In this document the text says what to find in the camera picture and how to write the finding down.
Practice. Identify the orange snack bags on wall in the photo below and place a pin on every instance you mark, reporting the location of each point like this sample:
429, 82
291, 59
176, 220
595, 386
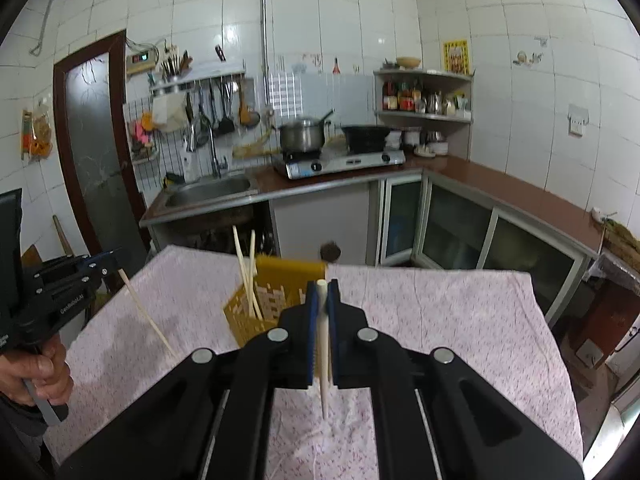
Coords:
36, 133

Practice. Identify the corner shelf with condiments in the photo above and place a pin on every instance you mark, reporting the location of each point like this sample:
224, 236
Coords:
430, 100

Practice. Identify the stacked white plates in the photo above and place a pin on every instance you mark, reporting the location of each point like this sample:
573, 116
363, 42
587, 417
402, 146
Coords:
419, 142

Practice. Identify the yellow perforated utensil holder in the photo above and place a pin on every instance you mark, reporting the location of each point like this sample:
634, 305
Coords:
279, 284

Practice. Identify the steel cooking pot with lid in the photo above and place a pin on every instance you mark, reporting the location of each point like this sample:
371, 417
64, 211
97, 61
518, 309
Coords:
304, 134

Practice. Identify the wooden bowl on shelf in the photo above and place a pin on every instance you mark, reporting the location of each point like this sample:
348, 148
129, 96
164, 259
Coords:
408, 62

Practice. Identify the kitchen counter with cabinets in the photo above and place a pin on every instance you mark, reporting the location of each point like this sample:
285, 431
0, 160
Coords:
441, 213

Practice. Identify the person left hand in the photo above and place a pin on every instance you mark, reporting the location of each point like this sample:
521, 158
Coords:
48, 372

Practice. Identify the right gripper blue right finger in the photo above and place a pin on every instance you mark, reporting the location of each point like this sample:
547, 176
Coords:
434, 416

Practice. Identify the dark wooden glass door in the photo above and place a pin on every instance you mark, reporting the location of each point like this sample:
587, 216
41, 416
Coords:
92, 142

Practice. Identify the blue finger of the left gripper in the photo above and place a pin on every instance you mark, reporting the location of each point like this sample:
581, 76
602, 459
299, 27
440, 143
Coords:
101, 265

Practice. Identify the grey wall pipe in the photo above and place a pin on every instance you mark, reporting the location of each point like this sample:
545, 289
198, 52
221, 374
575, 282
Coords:
264, 58

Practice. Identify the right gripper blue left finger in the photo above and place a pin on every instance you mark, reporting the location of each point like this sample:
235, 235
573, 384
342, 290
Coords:
209, 417

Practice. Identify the wall timer box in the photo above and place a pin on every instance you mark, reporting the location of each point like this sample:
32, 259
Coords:
141, 61

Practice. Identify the wire grid wall rack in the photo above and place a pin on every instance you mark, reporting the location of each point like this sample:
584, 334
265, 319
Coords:
153, 153

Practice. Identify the steel gas stove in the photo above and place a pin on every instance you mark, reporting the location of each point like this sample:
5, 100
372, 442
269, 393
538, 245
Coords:
334, 161

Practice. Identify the white wall power socket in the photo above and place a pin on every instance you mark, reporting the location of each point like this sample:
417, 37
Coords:
578, 118

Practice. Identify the chopstick in holder left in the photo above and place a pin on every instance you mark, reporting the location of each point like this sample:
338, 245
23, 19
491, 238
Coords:
243, 270

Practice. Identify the chrome faucet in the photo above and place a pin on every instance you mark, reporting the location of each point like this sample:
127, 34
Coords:
206, 137

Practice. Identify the chopstick in holder right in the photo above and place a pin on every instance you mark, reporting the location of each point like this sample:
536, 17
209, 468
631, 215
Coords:
250, 277

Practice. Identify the wall utensil rack shelf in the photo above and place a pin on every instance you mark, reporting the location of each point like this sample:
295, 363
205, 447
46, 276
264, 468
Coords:
199, 72

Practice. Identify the yellow wall poster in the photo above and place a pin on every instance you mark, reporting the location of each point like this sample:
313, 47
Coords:
455, 57

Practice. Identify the chopstick in holder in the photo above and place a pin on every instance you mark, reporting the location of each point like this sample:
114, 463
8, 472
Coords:
250, 277
243, 270

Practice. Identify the steel kitchen sink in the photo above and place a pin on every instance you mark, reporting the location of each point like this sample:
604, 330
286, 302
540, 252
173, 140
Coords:
205, 191

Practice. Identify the wooden chopstick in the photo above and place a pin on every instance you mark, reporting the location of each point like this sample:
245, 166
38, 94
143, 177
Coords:
148, 318
323, 345

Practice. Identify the black wok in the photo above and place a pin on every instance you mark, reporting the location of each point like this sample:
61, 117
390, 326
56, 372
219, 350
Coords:
366, 139

